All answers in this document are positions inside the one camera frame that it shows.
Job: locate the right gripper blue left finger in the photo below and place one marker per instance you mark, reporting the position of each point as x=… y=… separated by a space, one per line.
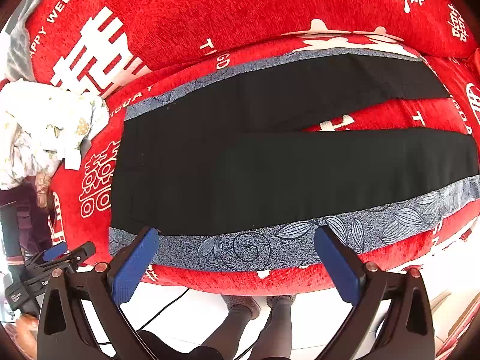
x=64 y=331

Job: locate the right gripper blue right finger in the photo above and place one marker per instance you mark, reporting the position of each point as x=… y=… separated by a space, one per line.
x=407 y=332

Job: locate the black pants with patterned stripe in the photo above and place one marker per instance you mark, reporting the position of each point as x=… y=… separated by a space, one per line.
x=238 y=169

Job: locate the dark maroon clothing pile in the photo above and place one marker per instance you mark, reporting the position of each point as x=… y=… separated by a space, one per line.
x=33 y=221

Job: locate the red wedding bed cover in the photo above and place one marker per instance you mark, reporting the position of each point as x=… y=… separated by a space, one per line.
x=83 y=198

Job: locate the white floral cloth pile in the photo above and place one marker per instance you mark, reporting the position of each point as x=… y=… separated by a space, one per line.
x=43 y=126

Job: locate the red wedding quilt roll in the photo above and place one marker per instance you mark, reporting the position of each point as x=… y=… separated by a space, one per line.
x=225 y=11

